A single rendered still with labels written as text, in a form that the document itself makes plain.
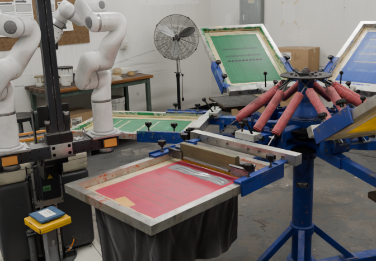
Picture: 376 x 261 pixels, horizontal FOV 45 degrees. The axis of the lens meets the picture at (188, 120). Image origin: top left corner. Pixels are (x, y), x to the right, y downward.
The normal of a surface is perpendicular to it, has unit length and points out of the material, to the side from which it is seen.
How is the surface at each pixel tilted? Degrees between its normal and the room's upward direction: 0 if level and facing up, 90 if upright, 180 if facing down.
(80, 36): 90
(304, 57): 89
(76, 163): 90
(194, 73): 90
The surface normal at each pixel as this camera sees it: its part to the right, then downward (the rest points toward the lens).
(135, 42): 0.70, 0.14
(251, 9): -0.71, 0.19
